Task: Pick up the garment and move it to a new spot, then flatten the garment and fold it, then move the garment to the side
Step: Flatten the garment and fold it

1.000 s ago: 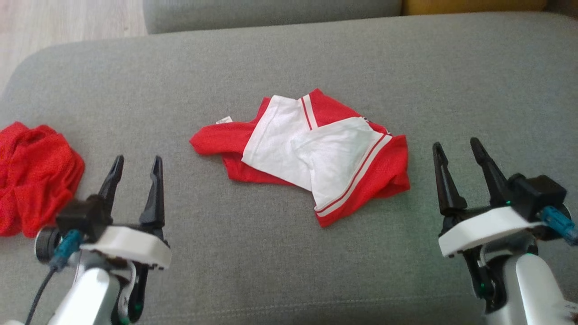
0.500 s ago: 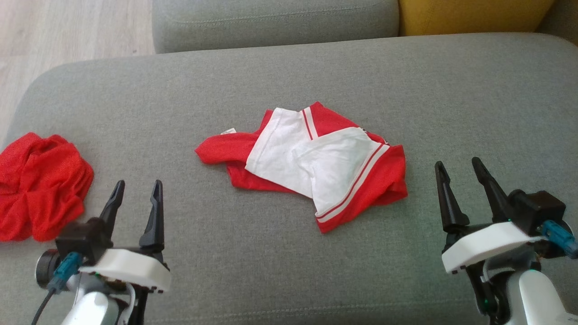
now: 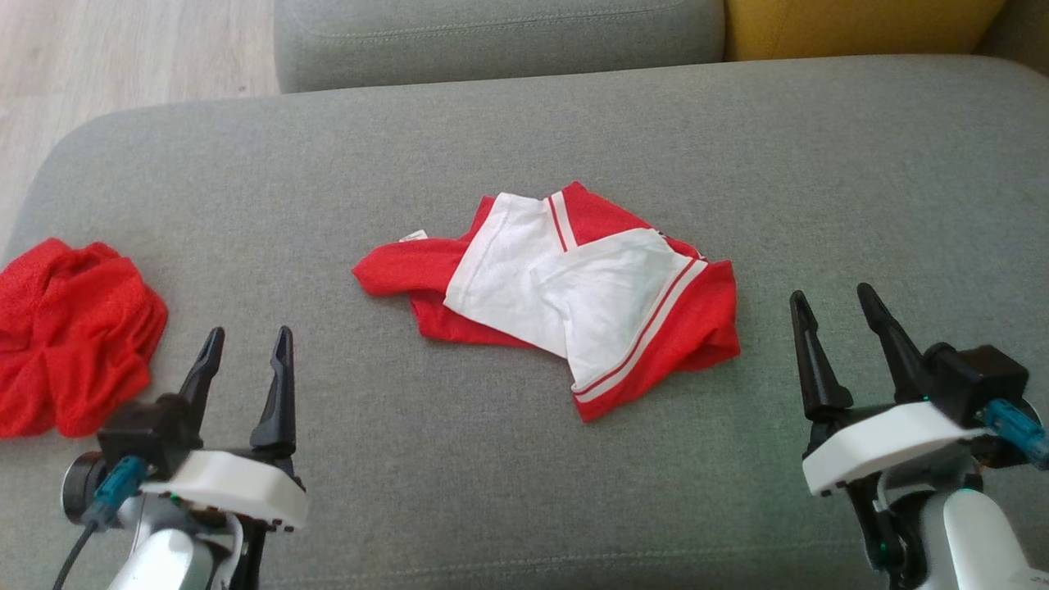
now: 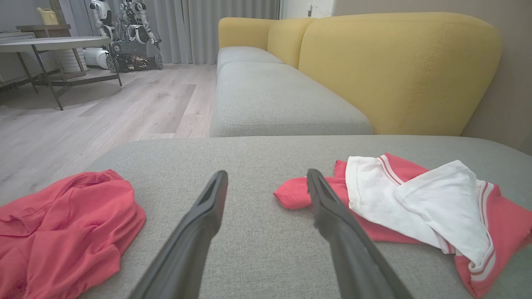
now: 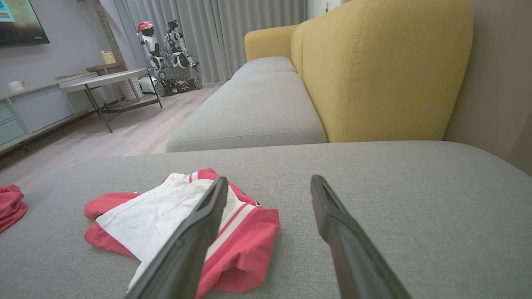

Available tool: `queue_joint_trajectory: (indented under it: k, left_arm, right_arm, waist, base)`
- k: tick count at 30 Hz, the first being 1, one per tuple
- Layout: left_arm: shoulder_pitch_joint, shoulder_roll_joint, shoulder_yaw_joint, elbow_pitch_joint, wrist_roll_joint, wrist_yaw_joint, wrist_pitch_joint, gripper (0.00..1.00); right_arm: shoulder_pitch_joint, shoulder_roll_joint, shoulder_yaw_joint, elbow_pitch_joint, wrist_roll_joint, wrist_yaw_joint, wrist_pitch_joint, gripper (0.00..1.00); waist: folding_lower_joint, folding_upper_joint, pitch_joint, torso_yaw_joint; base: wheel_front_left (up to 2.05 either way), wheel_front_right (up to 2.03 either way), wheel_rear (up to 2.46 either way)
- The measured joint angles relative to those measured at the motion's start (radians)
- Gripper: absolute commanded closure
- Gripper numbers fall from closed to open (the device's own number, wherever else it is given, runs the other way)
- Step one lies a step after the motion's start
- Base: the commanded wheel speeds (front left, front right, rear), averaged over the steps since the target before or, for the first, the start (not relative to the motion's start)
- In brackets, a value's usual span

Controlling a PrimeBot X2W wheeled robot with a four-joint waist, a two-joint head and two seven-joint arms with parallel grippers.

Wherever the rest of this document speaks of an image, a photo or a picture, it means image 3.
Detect yellow sofa back cushion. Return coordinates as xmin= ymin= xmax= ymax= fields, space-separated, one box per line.
xmin=724 ymin=0 xmax=1007 ymax=62

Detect left teal plug black cable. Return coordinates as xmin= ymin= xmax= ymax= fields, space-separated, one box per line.
xmin=53 ymin=456 xmax=148 ymax=590

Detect teal plug black cable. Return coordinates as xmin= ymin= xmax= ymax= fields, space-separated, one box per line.
xmin=53 ymin=456 xmax=148 ymax=590
xmin=979 ymin=399 xmax=1049 ymax=470

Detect red and white jersey shirt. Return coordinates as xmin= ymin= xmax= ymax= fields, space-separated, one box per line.
xmin=352 ymin=181 xmax=741 ymax=424

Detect red mesh shorts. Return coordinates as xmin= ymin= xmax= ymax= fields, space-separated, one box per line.
xmin=0 ymin=238 xmax=169 ymax=439

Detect large grey sofa seat cushion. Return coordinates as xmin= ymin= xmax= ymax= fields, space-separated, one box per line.
xmin=0 ymin=55 xmax=1049 ymax=590

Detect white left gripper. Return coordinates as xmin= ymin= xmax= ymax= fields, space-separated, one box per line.
xmin=139 ymin=325 xmax=310 ymax=533

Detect grey sofa back cushion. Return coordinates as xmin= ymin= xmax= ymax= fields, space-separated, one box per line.
xmin=975 ymin=0 xmax=1049 ymax=76

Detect right teal plug black cable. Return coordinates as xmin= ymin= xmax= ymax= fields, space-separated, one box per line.
xmin=979 ymin=399 xmax=1049 ymax=470

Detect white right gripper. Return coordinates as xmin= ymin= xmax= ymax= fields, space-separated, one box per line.
xmin=789 ymin=283 xmax=992 ymax=497

